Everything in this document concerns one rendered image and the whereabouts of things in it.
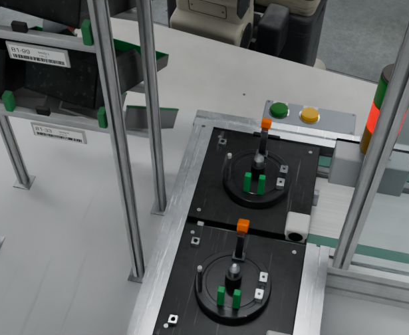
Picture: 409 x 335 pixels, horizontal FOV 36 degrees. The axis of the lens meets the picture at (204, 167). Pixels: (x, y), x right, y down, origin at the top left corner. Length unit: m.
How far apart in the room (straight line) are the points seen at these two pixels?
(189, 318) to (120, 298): 0.20
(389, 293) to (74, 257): 0.64
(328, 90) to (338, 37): 1.55
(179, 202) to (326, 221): 0.31
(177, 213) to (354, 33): 2.12
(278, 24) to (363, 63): 1.12
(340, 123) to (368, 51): 1.72
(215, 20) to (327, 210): 0.81
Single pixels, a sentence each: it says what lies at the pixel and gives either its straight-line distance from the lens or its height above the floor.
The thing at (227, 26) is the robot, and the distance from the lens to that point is 1.94.
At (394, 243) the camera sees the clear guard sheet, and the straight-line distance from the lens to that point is 1.18.
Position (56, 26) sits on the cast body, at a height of 1.26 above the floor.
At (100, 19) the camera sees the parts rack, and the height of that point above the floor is 1.52.
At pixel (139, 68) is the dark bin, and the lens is 1.11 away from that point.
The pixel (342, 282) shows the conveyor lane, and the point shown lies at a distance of 1.28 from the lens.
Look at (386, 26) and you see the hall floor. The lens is 3.34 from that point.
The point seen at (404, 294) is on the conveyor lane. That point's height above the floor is 0.91.
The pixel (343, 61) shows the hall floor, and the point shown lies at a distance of 3.09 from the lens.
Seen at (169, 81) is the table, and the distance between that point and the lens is 1.68.
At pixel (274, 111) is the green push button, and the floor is 0.97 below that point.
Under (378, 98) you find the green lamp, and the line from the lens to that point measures 0.93.
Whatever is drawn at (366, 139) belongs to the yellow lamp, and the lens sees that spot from 0.99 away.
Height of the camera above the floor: 2.02
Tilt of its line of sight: 51 degrees down
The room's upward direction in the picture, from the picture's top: straight up
